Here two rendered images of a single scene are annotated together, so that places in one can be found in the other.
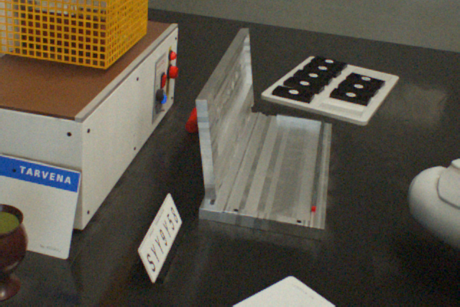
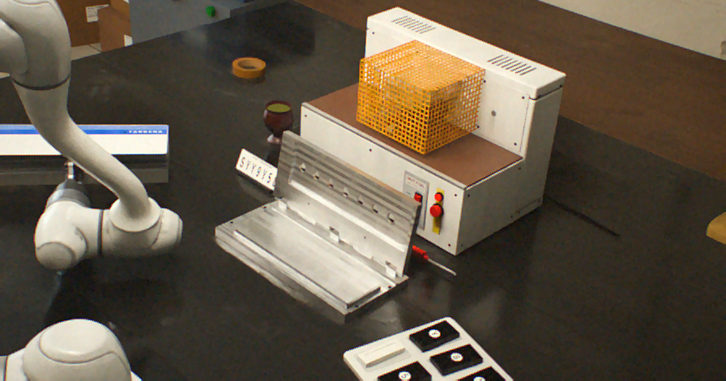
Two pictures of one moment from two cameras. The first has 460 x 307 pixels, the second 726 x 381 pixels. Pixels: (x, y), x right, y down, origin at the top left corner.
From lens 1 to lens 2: 2.91 m
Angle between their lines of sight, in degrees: 103
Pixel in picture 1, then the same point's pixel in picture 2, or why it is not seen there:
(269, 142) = (339, 263)
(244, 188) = (286, 222)
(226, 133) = (319, 200)
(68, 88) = (345, 110)
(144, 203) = not seen: hidden behind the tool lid
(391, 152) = (282, 340)
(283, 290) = (160, 147)
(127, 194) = not seen: hidden behind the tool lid
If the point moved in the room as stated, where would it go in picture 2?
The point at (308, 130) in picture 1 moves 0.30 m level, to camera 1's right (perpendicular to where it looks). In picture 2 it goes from (344, 295) to (250, 366)
